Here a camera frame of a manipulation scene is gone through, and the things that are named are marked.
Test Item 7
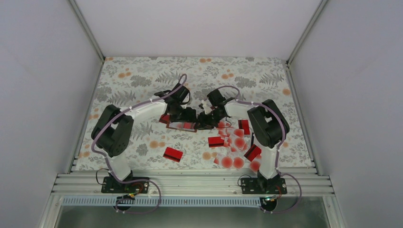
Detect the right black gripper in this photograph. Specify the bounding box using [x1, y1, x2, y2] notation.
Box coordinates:
[194, 110, 224, 131]

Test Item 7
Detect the brown leather card holder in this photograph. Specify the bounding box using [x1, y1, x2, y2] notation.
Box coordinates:
[166, 122, 197, 133]

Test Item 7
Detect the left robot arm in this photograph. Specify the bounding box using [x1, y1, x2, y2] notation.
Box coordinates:
[91, 83, 191, 192]

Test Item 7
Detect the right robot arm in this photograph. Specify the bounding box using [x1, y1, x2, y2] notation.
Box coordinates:
[195, 89, 289, 193]

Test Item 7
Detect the red card upper left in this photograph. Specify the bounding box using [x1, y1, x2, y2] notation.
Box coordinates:
[159, 114, 170, 124]

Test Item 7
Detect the red card centre pile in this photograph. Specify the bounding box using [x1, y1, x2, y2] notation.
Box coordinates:
[208, 136, 225, 148]

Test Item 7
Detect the red card black stripe pile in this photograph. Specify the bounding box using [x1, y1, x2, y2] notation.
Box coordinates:
[238, 120, 250, 135]

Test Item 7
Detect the red card lower left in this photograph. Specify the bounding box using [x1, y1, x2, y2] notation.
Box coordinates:
[163, 147, 183, 162]

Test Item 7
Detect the white card red circle bottom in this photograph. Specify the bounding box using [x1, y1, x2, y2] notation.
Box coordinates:
[231, 157, 245, 170]

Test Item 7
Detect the red card lower right pile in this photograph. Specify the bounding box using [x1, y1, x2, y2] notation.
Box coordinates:
[244, 144, 261, 162]

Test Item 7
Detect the floral patterned table mat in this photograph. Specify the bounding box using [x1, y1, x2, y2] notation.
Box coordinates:
[76, 57, 312, 171]

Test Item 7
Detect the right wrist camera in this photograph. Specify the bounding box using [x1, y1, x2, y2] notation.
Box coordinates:
[201, 101, 212, 114]

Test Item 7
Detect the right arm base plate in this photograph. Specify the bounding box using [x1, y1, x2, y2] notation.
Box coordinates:
[240, 177, 288, 195]

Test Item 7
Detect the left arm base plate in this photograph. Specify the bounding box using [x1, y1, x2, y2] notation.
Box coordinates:
[101, 177, 149, 194]

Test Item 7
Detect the aluminium rail frame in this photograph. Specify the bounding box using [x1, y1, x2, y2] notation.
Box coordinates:
[51, 172, 335, 197]

